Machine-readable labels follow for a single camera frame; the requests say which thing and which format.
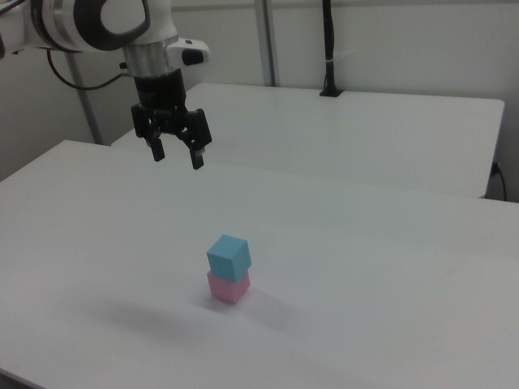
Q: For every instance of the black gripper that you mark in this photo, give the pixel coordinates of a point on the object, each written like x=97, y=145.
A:
x=162, y=95

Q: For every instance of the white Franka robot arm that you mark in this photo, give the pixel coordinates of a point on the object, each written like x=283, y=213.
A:
x=73, y=24

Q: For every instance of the blue cube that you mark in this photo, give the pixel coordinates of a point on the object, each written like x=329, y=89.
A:
x=229, y=257

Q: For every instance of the pink cube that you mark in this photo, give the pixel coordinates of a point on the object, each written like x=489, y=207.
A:
x=227, y=288

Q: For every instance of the white rear table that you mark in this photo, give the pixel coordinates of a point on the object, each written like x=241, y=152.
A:
x=344, y=133

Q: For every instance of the grey wall frame post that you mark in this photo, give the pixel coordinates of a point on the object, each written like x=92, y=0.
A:
x=83, y=101
x=267, y=40

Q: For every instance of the black camera stand pole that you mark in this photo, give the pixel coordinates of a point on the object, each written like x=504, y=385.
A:
x=329, y=48

